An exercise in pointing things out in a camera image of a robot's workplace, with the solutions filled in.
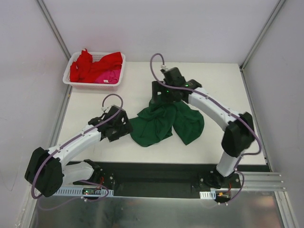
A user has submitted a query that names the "left white cable duct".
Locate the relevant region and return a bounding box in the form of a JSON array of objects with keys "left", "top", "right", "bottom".
[{"left": 54, "top": 187, "right": 114, "bottom": 197}]

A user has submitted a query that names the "pink t shirt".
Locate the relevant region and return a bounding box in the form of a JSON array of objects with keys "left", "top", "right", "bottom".
[{"left": 94, "top": 69, "right": 121, "bottom": 84}]

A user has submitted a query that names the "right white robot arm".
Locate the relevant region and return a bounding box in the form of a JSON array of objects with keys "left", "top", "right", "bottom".
[{"left": 152, "top": 65, "right": 255, "bottom": 189}]

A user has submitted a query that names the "white plastic basket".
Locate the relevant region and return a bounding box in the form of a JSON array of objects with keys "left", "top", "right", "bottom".
[{"left": 63, "top": 51, "right": 126, "bottom": 90}]

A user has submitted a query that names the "green t shirt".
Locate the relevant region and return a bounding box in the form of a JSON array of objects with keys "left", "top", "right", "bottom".
[{"left": 130, "top": 95, "right": 205, "bottom": 147}]

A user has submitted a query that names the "right white cable duct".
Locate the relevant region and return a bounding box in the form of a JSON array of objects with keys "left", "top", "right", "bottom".
[{"left": 199, "top": 191, "right": 216, "bottom": 200}]

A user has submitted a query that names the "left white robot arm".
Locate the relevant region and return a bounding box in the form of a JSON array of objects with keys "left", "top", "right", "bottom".
[{"left": 25, "top": 105, "right": 133, "bottom": 197}]

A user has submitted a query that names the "left aluminium frame post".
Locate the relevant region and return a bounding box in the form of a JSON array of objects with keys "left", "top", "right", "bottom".
[{"left": 36, "top": 0, "right": 71, "bottom": 60}]

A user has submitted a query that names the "aluminium frame post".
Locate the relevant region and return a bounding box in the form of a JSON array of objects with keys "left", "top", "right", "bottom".
[
  {"left": 36, "top": 0, "right": 71, "bottom": 60},
  {"left": 239, "top": 0, "right": 287, "bottom": 72}
]

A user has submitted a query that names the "red t shirt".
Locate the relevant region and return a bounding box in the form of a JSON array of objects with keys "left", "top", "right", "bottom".
[{"left": 70, "top": 49, "right": 123, "bottom": 84}]

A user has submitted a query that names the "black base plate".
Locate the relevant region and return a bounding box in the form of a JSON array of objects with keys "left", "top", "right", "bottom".
[{"left": 72, "top": 161, "right": 242, "bottom": 198}]

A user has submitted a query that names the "white cable duct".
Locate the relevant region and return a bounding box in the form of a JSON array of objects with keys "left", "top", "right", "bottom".
[
  {"left": 199, "top": 191, "right": 216, "bottom": 200},
  {"left": 54, "top": 187, "right": 114, "bottom": 197}
]

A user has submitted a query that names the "right aluminium rail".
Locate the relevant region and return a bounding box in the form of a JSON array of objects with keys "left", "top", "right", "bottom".
[{"left": 243, "top": 172, "right": 287, "bottom": 191}]

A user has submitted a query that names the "right aluminium frame post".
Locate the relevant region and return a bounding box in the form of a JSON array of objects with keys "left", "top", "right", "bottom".
[{"left": 239, "top": 0, "right": 287, "bottom": 72}]

